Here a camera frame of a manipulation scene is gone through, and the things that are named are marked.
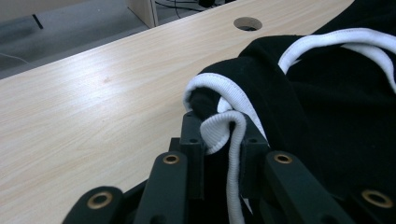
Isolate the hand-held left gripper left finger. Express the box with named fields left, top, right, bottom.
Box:
left=169, top=111, right=207, bottom=200

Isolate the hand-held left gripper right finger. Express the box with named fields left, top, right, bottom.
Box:
left=239, top=113, right=271, bottom=200

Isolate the black tank top white trim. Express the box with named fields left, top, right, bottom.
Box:
left=181, top=0, right=396, bottom=224

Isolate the beige wooden desk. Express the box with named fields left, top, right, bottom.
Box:
left=125, top=0, right=159, bottom=29

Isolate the short black floor strip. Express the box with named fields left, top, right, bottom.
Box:
left=32, top=13, right=45, bottom=31

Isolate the bundle of black floor cables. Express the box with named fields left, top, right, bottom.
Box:
left=153, top=0, right=233, bottom=13

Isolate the white floor cable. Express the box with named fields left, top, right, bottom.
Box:
left=0, top=51, right=31, bottom=65

